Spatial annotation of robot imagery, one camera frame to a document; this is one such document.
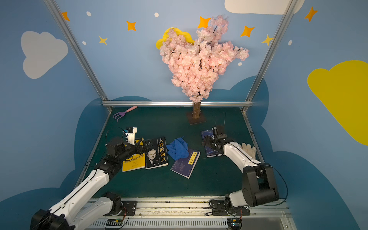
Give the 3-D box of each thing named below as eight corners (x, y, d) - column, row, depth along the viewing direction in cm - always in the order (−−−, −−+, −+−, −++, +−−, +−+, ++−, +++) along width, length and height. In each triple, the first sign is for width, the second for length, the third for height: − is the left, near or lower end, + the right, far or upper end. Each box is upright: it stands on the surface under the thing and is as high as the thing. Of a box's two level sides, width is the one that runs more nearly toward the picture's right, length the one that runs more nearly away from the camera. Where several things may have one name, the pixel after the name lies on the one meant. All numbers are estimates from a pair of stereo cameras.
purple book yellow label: (171, 170, 90) (171, 168, 88) (184, 146, 101) (184, 144, 99) (188, 179, 87) (189, 177, 84) (200, 154, 97) (201, 152, 95)
